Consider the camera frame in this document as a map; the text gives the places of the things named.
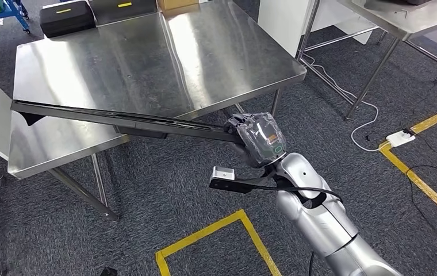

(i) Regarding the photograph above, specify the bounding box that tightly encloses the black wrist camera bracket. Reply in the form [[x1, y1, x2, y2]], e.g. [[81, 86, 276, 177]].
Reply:
[[208, 166, 277, 194]]

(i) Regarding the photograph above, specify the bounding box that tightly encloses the white power strip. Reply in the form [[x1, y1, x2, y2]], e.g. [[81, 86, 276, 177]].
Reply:
[[386, 130, 416, 148]]

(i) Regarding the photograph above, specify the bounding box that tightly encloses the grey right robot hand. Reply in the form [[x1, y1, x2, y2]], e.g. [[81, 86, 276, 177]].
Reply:
[[224, 112, 288, 169]]

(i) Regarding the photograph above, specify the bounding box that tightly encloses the stainless steel workbench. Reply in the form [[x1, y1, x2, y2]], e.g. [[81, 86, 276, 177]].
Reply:
[[7, 0, 308, 223]]

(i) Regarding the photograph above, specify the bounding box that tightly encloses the brown cardboard box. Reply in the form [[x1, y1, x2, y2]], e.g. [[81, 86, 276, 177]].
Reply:
[[156, 0, 200, 12]]

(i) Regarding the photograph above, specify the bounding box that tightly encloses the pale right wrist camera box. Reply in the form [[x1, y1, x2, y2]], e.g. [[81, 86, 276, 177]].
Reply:
[[210, 166, 236, 182]]

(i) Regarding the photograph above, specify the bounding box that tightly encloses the long black plastic part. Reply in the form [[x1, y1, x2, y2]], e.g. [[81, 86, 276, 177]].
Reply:
[[10, 99, 244, 144]]

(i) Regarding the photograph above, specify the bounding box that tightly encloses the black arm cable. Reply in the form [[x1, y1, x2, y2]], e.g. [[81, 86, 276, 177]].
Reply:
[[264, 185, 343, 276]]

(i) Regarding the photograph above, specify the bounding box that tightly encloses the blue wheeled cart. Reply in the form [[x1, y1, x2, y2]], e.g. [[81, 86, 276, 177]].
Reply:
[[0, 0, 32, 35]]

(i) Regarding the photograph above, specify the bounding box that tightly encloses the black case with yellow label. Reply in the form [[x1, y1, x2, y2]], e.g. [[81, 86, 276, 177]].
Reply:
[[39, 0, 97, 39]]

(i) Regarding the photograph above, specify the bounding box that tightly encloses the thin black floor cable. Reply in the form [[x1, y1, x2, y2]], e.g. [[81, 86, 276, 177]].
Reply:
[[405, 129, 437, 244]]

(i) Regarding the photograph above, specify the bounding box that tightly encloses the white power cable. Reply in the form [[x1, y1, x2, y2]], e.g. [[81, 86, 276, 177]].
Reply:
[[302, 53, 390, 152]]

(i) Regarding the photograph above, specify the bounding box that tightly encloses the flat grey case yellow label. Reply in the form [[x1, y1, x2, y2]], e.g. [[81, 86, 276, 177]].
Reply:
[[89, 0, 158, 26]]

